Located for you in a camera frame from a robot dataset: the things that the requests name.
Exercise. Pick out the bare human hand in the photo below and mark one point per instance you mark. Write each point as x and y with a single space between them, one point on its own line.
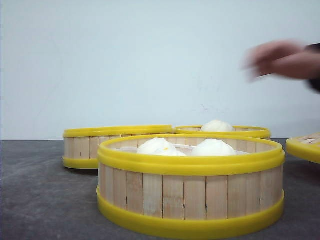
282 57

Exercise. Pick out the bamboo steamer basket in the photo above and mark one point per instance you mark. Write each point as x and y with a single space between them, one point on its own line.
242 131
192 197
81 145

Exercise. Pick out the woven bamboo steamer lid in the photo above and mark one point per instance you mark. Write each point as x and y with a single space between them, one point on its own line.
305 147

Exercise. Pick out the dark sleeved forearm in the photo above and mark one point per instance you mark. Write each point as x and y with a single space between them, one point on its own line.
313 66

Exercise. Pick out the rear white steamed bun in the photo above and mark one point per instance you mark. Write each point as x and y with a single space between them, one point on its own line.
217 126

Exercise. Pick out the white steamed bun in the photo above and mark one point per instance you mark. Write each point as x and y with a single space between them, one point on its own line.
159 147
217 126
213 147

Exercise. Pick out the right white steamed bun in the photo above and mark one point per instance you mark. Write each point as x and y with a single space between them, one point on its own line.
213 147

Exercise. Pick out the white liner paper front basket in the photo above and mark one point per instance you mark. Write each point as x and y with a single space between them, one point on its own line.
185 149

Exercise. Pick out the left white steamed bun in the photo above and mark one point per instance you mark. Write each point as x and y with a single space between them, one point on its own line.
159 147

